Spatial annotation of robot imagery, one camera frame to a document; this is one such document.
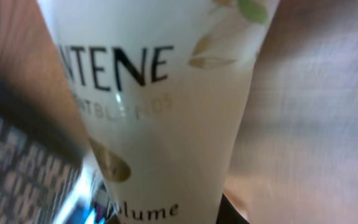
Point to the white barcode scanner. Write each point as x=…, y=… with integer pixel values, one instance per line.
x=88, y=201

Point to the white bamboo print tube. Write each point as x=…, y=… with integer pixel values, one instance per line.
x=161, y=86

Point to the grey plastic shopping basket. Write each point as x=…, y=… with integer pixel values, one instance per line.
x=39, y=163

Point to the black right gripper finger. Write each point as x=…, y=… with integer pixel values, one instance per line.
x=228, y=214

